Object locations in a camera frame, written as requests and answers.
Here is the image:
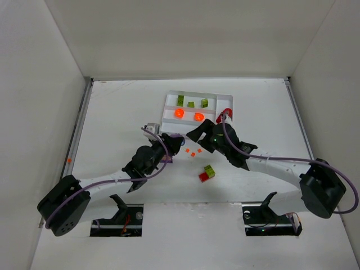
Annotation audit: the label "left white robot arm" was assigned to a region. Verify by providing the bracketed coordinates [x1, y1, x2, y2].
[37, 133, 185, 236]

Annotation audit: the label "lime green long lego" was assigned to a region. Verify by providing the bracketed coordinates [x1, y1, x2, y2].
[177, 95, 184, 107]

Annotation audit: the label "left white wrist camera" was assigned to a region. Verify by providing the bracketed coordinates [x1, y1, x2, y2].
[143, 123, 160, 140]

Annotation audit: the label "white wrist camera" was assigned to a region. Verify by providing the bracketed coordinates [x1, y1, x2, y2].
[143, 123, 160, 140]
[220, 112, 233, 126]

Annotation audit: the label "white compartment sorting tray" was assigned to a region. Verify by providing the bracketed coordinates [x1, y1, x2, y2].
[160, 91, 233, 136]

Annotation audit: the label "orange curved lego piece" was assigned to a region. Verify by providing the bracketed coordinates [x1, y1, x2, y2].
[193, 112, 205, 122]

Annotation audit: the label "purple butterfly lego bricks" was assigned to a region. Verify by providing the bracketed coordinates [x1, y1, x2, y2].
[160, 156, 173, 164]

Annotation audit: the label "red oval flower lego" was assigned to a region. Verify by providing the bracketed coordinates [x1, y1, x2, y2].
[222, 108, 232, 118]

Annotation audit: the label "lime green sloped lego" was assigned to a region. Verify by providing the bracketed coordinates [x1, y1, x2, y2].
[201, 98, 209, 108]

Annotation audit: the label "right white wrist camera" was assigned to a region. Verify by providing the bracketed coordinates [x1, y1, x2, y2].
[220, 112, 233, 126]

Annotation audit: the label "small orange lego pieces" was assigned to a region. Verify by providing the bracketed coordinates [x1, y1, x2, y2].
[185, 148, 202, 157]

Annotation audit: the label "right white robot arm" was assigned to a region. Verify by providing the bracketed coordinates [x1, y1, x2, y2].
[186, 119, 346, 219]

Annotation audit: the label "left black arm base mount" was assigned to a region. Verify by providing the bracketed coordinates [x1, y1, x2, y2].
[89, 195, 144, 237]

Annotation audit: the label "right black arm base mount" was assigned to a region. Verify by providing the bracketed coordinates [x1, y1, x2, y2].
[242, 192, 303, 237]

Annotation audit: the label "orange round lego disc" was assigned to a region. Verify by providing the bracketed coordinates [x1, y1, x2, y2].
[174, 109, 185, 119]

